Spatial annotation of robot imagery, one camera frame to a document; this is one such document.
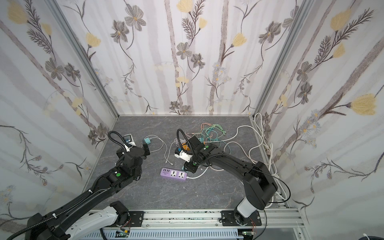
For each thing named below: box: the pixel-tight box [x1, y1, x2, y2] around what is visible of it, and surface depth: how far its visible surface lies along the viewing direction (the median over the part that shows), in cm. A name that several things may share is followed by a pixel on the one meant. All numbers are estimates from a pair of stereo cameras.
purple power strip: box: [160, 167, 188, 181], surface depth 88 cm
